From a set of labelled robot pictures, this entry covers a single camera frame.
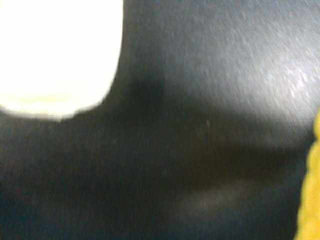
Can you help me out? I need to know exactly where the yellow toy corn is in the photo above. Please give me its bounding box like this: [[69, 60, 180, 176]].
[[293, 112, 320, 240]]

